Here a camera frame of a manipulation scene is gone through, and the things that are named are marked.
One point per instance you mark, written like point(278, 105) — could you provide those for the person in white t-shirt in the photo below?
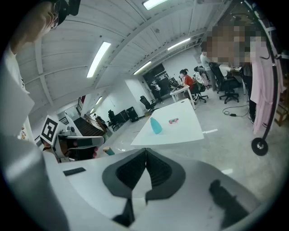
point(13, 101)

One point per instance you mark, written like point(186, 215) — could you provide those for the black equipment case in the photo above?
point(123, 116)
point(132, 114)

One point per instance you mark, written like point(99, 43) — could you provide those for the cardboard box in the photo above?
point(147, 114)

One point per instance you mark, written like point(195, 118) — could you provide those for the person's black glasses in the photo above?
point(55, 15)

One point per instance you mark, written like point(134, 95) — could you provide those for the teal squeeze bottle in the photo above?
point(156, 126)

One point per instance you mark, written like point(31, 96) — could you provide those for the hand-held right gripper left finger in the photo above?
point(90, 178)

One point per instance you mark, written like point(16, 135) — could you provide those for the teal and pink spray nozzle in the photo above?
point(173, 121)

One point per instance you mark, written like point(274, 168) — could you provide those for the white printed bag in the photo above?
point(199, 77)

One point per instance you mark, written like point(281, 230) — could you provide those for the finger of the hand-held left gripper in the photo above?
point(90, 141)

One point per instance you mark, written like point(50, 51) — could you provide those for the ceiling light panel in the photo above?
point(99, 58)
point(154, 4)
point(179, 44)
point(142, 67)

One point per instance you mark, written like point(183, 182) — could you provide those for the dark wooden staircase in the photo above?
point(88, 127)

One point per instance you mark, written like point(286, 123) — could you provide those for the person's face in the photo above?
point(31, 24)

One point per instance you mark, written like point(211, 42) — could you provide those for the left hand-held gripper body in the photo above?
point(49, 130)

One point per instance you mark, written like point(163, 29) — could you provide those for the person's left hand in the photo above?
point(95, 153)

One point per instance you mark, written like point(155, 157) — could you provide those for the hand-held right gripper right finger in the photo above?
point(198, 180)

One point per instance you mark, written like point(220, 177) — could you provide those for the white office desk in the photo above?
point(180, 90)

